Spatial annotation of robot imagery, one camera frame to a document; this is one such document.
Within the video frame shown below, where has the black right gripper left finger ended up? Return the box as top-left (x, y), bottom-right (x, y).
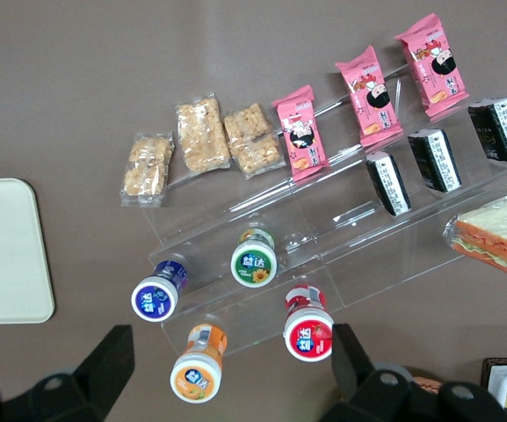
top-left (0, 324), bottom-right (135, 422)

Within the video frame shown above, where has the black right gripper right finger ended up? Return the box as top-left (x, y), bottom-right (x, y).
top-left (318, 323), bottom-right (507, 422)

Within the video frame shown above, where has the green-lidded yogurt cup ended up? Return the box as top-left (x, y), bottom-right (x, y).
top-left (229, 228), bottom-right (279, 288)

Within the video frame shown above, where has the red gum bottle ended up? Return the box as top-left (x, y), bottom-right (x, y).
top-left (283, 284), bottom-right (336, 362)

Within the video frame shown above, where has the cream plastic tray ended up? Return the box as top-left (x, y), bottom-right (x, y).
top-left (0, 178), bottom-right (55, 325)

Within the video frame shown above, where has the blue-lidded yogurt cup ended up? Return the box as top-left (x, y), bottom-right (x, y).
top-left (130, 258), bottom-right (189, 324)

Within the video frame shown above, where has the clear acrylic stepped stand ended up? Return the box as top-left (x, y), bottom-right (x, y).
top-left (141, 65), bottom-right (507, 357)

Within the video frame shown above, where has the wrapped triangle sandwich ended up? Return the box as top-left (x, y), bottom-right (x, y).
top-left (442, 187), bottom-right (507, 283)

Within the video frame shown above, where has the black and white box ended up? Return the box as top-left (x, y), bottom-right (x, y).
top-left (467, 96), bottom-right (507, 164)
top-left (365, 150), bottom-right (411, 217)
top-left (407, 127), bottom-right (463, 194)

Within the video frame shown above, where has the narrow peanut crisp pack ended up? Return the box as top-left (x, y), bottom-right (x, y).
top-left (120, 131), bottom-right (176, 207)

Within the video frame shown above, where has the pink snack packet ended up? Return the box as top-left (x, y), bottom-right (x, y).
top-left (334, 45), bottom-right (403, 148)
top-left (272, 84), bottom-right (330, 182)
top-left (394, 12), bottom-right (469, 119)

